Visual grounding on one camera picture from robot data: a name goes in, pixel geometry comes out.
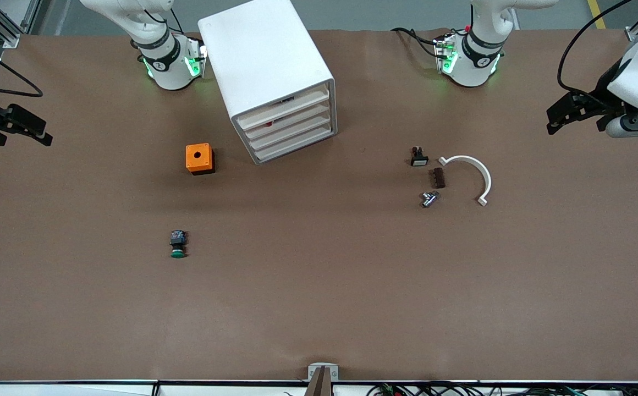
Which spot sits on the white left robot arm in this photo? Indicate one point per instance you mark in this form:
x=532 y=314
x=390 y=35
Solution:
x=473 y=66

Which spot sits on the white plastic drawer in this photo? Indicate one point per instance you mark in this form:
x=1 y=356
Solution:
x=302 y=101
x=302 y=126
x=302 y=138
x=302 y=113

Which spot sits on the silver metal fitting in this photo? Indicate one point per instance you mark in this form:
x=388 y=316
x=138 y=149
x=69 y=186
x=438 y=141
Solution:
x=429 y=199

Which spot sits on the white curved plastic bracket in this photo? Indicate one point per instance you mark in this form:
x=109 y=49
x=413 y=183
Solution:
x=465 y=158

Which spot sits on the brown terminal block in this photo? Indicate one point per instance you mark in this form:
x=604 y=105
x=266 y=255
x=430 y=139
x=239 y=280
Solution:
x=439 y=177

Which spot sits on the green mushroom push button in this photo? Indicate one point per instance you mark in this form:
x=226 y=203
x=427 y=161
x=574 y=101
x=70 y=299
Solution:
x=177 y=242

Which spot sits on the orange button box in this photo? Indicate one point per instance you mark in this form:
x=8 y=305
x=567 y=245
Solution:
x=198 y=157

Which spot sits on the black switch with white face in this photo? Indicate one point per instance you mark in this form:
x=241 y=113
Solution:
x=419 y=159

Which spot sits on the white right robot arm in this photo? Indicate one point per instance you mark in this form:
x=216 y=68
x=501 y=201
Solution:
x=170 y=71

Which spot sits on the grey metal bracket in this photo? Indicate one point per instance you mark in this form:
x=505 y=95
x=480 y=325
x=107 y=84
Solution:
x=313 y=373

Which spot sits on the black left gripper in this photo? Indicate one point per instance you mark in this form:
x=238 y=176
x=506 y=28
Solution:
x=599 y=94

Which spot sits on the white drawer cabinet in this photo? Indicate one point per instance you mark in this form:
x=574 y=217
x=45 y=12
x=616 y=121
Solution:
x=264 y=55

